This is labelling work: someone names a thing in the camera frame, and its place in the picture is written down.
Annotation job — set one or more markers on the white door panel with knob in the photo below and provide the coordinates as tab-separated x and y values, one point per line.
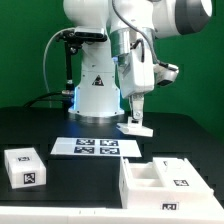
180	176

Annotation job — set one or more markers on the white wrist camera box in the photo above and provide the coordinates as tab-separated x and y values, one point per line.
165	73

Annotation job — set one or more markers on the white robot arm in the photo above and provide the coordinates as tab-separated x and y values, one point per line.
119	59

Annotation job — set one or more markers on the white cabinet body box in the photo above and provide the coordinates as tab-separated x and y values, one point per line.
139	185

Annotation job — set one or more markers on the black camera on stand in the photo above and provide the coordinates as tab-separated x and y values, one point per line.
73	39

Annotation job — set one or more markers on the white cabinet top block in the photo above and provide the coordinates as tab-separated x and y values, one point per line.
24	168

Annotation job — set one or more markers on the white marker sheet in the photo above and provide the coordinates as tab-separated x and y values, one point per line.
95	147

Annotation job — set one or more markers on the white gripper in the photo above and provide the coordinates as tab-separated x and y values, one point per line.
136	77

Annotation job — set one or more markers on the white L-shaped fence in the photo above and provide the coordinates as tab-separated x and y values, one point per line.
163	212

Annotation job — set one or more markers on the small white panel piece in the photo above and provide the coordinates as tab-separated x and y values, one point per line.
134	127

